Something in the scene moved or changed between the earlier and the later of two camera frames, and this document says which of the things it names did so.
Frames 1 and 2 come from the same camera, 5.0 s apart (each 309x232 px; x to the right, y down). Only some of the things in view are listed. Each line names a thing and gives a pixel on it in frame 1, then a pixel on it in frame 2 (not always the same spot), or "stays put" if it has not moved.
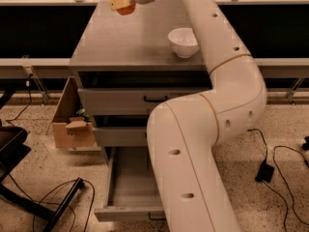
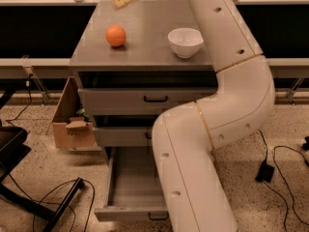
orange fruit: x=127 y=10 -> x=116 y=35
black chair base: x=13 y=150 stays put
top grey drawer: x=128 y=101 stays put
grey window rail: x=65 y=63 stays put
